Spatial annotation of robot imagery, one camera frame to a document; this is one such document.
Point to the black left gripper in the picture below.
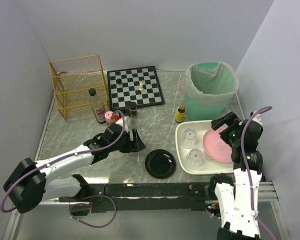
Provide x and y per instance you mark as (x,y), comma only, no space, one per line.
(129,141)

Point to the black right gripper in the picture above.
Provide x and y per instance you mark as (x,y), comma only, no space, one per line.
(225,126)

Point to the black plate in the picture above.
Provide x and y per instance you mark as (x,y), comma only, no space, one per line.
(160,164)

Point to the pink plate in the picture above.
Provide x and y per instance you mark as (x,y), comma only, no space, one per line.
(216,147)

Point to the clear drinking glass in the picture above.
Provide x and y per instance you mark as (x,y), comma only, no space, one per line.
(189,138)

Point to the clear faceted glass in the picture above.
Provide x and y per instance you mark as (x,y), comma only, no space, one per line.
(194,158)

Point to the clear vinegar bottle red label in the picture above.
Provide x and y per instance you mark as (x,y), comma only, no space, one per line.
(97,106)

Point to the beige bowl with handles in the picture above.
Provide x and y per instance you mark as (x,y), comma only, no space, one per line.
(208,157)

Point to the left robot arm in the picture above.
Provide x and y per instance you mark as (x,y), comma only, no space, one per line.
(34,182)

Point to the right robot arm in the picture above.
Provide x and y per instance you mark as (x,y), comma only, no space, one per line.
(238,197)

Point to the black lid seasoning jar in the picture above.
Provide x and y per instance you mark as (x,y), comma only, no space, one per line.
(127,116)

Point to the small dark pepper shaker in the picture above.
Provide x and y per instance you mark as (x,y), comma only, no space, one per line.
(133,109)

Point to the green plastic trash bin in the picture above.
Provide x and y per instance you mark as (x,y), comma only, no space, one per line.
(196,111)

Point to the pink lid spice jar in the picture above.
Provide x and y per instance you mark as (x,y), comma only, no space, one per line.
(109,118)

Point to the clear trash bag liner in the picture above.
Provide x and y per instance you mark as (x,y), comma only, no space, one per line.
(210,82)

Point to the white plastic tray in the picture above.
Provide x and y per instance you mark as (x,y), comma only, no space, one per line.
(208,167)

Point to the yellow label sauce bottle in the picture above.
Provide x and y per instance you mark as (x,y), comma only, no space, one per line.
(180,114)

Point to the white chess pawn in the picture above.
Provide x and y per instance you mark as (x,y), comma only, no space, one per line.
(141,88)

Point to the black white chessboard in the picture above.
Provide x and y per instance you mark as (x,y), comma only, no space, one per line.
(120,95)

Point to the black chess pawn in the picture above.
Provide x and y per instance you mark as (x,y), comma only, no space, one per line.
(119,81)

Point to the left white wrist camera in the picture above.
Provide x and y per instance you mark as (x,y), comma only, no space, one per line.
(121,122)

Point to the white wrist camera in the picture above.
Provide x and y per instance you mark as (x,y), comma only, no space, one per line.
(256,118)
(121,122)

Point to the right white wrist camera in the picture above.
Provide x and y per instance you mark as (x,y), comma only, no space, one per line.
(256,118)

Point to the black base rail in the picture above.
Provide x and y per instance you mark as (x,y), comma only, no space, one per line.
(146,196)

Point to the yellow wire basket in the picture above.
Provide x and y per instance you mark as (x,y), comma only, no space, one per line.
(72,78)

